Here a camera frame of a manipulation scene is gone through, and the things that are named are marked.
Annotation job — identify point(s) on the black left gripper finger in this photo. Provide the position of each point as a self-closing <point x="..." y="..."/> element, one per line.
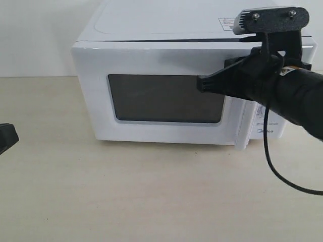
<point x="8" y="137"/>

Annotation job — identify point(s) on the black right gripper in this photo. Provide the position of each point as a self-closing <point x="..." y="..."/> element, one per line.
<point x="252" y="77"/>

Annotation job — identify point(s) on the white microwave door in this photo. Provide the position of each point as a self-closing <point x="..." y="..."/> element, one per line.
<point x="146" y="92"/>

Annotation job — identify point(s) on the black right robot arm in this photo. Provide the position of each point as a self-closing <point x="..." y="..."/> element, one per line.
<point x="284" y="85"/>

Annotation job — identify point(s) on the printed paper instruction sheet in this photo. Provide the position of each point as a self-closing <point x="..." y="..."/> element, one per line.
<point x="227" y="24"/>

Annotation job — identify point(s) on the white Midea microwave oven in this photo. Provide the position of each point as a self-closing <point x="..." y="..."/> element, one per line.
<point x="186" y="21"/>

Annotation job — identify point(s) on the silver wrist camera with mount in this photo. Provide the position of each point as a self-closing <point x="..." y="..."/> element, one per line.
<point x="277" y="29"/>

